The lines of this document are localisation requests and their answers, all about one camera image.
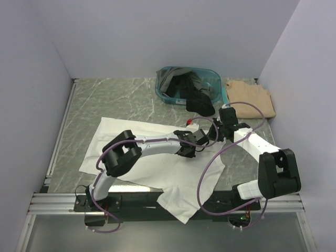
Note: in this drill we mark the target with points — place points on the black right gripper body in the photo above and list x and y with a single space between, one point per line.
220 126

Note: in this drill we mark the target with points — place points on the white t shirt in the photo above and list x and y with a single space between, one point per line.
177 176

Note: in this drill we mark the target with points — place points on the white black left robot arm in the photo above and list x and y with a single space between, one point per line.
121 154

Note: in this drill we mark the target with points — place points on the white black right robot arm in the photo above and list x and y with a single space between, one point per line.
278 173

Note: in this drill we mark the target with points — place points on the folded tan t shirt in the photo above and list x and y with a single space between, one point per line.
237 90

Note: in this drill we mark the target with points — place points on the black t shirt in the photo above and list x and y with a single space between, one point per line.
197 102

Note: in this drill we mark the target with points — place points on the teal plastic basket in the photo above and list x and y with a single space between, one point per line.
208 77

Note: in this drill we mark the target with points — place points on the grey t shirt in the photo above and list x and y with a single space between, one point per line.
165 76

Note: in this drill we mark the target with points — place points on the black base crossbar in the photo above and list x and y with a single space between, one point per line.
143 206

